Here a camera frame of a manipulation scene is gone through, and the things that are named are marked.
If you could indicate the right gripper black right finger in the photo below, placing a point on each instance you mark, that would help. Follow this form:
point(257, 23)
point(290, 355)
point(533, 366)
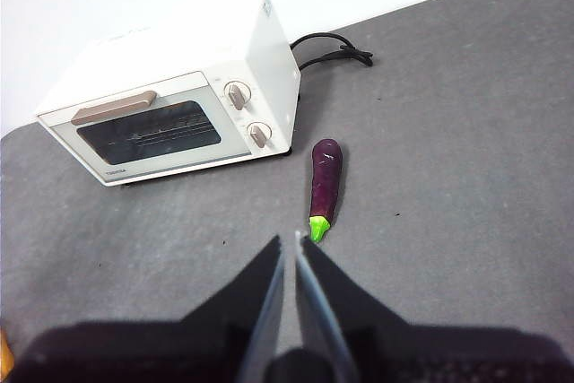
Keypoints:
point(426, 356)

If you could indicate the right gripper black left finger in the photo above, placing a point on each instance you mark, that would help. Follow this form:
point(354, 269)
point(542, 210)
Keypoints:
point(157, 351)

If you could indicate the small oven control knob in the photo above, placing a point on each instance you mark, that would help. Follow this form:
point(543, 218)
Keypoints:
point(260, 135)

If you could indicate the large oven control knob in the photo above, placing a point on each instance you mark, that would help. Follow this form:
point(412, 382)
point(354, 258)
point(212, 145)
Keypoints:
point(237, 96)

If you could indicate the cream toaster oven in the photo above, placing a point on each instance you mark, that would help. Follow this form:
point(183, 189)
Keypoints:
point(179, 42)

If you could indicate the yellow vegetable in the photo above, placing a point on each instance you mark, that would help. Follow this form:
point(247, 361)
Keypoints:
point(4, 349)

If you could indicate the purple eggplant with green stem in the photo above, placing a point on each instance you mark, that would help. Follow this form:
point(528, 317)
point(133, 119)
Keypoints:
point(326, 176)

